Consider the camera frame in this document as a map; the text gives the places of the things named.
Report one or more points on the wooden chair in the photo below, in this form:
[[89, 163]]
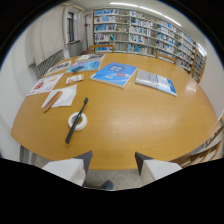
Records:
[[204, 149], [101, 48]]

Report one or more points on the white paper sheet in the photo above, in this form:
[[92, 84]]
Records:
[[65, 96]]

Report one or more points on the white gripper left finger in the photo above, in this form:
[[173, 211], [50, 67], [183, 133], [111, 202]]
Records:
[[68, 169]]

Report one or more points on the red and white leaflet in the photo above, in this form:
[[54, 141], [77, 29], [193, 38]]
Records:
[[45, 83]]

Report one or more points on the grey picture magazine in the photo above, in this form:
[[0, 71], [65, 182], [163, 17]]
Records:
[[58, 68]]

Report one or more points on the small white packet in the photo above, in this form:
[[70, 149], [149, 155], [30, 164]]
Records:
[[74, 79]]

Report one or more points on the wooden stick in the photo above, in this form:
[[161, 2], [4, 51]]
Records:
[[51, 101]]

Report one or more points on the window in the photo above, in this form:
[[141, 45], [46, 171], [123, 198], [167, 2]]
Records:
[[70, 27]]

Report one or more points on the radiator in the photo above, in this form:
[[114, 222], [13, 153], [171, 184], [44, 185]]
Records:
[[49, 62]]

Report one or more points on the library bookshelf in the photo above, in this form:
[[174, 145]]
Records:
[[140, 32]]

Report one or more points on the white booklet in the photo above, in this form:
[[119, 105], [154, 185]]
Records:
[[90, 57]]

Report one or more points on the black toothbrush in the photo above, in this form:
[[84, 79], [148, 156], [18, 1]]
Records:
[[76, 120]]

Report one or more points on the white tape roll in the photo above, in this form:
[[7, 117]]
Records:
[[77, 121]]

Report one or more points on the person's shoe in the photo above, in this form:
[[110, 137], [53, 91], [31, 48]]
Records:
[[107, 185]]

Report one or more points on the white curtain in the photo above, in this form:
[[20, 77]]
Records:
[[50, 31]]

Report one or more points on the narrow side bookshelf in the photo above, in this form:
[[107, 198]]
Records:
[[199, 64]]

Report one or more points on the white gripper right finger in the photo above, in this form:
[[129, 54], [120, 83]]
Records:
[[156, 169]]

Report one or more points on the light blue magazine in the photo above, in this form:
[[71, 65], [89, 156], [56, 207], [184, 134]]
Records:
[[84, 66]]

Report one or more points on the grey and blue book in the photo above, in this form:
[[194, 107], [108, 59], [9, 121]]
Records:
[[156, 82]]

